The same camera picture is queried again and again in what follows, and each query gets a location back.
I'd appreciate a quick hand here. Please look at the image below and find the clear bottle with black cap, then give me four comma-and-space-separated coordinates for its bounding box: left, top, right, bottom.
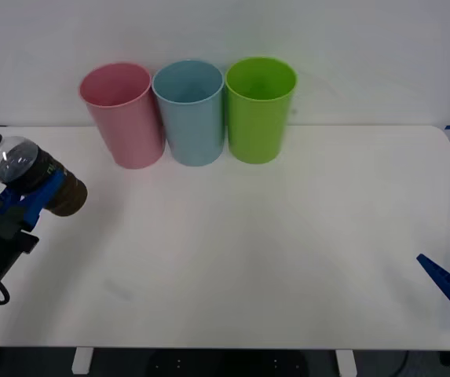
0, 123, 89, 218

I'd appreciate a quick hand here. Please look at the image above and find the pink plastic bin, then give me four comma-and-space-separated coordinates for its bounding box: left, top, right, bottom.
78, 61, 166, 170

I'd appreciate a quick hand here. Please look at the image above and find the white table leg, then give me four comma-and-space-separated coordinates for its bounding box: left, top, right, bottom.
335, 349, 357, 377
71, 347, 93, 375

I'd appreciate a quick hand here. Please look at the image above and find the pale blue plastic bin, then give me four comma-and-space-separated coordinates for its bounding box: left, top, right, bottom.
152, 59, 225, 167

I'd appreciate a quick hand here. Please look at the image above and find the green plastic bin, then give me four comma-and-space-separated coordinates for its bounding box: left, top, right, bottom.
225, 56, 298, 165

